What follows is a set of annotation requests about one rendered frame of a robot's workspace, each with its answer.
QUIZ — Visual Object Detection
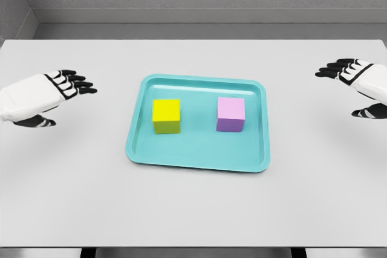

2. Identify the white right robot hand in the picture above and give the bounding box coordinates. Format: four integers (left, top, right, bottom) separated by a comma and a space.
314, 58, 387, 118

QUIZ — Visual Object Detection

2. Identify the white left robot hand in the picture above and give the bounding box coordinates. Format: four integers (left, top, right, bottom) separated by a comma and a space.
0, 69, 98, 128

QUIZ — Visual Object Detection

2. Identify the yellow cube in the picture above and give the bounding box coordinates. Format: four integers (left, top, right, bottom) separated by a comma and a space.
152, 98, 182, 135

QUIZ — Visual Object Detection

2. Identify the purple cube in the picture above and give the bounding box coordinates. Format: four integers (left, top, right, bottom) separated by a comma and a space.
215, 97, 246, 134

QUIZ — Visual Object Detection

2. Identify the teal tray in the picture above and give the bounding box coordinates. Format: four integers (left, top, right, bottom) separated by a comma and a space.
125, 73, 270, 174

